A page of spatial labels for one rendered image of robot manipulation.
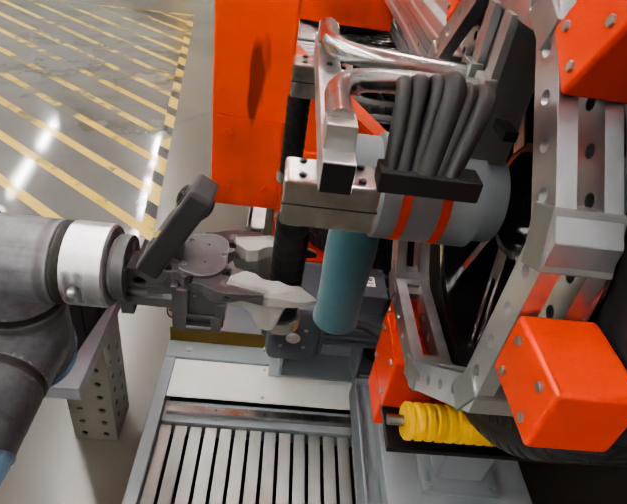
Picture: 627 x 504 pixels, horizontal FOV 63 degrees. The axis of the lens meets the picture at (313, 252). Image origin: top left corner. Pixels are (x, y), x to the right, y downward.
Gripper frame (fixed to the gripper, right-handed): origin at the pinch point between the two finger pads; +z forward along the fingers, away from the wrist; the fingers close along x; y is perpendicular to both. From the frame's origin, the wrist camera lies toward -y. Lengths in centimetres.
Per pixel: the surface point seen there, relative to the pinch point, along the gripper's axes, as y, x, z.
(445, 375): 11.9, 2.5, 18.4
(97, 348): 38, -20, -33
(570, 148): -19.0, 4.2, 19.5
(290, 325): 6.7, 1.8, -1.0
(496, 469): 60, -16, 48
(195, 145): 83, -194, -46
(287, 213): -8.5, 2.4, -3.0
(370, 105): 33, -143, 28
